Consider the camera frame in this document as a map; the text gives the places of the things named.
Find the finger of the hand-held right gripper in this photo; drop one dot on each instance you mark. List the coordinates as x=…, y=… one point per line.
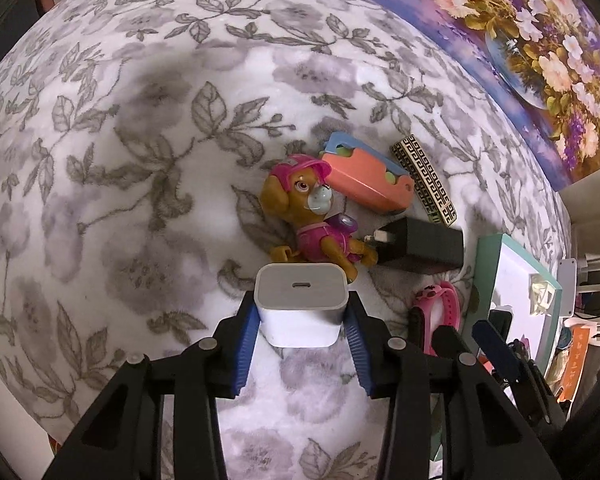
x=497, y=352

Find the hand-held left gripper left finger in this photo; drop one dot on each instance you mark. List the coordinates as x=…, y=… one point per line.
x=245, y=350

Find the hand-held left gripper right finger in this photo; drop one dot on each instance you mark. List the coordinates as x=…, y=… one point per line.
x=360, y=355

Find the pink smartwatch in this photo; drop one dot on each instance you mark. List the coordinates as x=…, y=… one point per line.
x=450, y=305

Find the white charger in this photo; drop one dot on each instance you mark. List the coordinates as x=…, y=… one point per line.
x=300, y=305

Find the cream plastic frame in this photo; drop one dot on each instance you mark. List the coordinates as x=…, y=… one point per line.
x=540, y=292

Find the teal tray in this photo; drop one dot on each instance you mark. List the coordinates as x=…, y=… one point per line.
x=515, y=280

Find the dog toy figure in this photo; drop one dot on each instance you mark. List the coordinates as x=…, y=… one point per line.
x=325, y=245

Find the black charger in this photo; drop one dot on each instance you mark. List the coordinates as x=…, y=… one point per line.
x=420, y=245

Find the gold patterned box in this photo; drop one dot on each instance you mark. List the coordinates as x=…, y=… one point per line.
x=425, y=180

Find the orange packet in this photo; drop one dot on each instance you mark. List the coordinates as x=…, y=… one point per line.
x=577, y=360

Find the white rectangular device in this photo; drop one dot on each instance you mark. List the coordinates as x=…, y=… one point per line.
x=566, y=285

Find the white shelf rack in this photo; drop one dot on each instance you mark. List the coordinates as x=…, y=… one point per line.
x=597, y=290

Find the flower painting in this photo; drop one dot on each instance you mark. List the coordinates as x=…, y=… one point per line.
x=530, y=60

